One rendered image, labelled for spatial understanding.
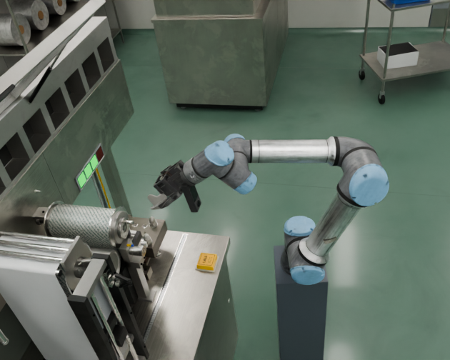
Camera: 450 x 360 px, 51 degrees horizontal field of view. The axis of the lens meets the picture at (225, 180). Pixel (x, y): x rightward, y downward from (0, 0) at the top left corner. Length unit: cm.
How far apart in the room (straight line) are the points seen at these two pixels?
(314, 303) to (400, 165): 211
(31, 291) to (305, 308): 108
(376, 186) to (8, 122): 119
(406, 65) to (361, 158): 327
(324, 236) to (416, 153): 254
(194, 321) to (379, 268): 161
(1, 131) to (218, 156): 74
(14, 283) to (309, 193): 250
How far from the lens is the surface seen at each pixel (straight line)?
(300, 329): 216
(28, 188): 180
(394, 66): 466
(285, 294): 194
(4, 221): 172
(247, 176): 140
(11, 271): 148
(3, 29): 482
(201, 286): 190
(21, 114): 176
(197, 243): 205
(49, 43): 122
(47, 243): 147
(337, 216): 153
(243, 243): 324
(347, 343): 280
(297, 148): 151
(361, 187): 143
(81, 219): 171
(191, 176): 139
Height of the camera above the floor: 240
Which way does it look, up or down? 40 degrees down
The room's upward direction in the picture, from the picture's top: 8 degrees counter-clockwise
